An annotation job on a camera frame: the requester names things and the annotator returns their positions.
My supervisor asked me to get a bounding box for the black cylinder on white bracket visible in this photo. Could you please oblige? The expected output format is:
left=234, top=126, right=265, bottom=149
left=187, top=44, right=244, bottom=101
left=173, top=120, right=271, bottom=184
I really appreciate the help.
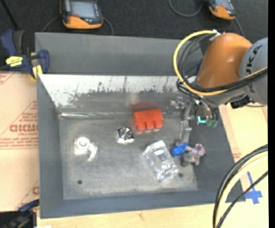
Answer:
left=230, top=95, right=252, bottom=109

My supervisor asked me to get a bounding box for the clear plastic box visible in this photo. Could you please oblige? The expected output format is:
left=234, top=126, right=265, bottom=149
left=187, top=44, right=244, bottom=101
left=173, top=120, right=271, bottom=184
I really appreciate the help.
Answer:
left=142, top=140, right=179, bottom=183

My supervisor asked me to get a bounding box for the small black and white box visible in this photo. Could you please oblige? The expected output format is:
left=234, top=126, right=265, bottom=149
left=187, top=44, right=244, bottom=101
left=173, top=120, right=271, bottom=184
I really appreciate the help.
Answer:
left=117, top=125, right=135, bottom=144

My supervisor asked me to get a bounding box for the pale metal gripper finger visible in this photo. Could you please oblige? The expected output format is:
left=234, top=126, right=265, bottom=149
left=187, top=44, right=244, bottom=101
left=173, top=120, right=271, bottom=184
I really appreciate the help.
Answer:
left=183, top=126, right=193, bottom=145
left=177, top=121, right=188, bottom=145

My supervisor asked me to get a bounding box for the brown cardboard board red print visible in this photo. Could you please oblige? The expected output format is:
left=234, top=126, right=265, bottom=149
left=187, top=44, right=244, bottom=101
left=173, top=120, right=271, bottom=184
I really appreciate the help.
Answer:
left=0, top=70, right=243, bottom=214

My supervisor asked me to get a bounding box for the red toy block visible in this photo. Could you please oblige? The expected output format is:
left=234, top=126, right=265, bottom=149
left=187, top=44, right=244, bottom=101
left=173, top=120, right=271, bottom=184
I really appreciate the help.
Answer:
left=131, top=108, right=165, bottom=132

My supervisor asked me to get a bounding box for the grey metal bin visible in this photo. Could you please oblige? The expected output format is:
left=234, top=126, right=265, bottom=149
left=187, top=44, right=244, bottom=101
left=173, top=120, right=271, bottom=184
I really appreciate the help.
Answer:
left=34, top=32, right=244, bottom=219

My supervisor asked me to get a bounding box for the blue toy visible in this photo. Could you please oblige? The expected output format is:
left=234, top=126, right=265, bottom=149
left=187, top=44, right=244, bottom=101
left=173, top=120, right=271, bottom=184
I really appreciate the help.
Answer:
left=170, top=143, right=191, bottom=157

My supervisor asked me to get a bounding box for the pink and grey toy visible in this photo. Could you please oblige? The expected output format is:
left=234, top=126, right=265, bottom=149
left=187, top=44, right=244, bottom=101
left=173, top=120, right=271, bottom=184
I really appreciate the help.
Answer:
left=180, top=143, right=206, bottom=167

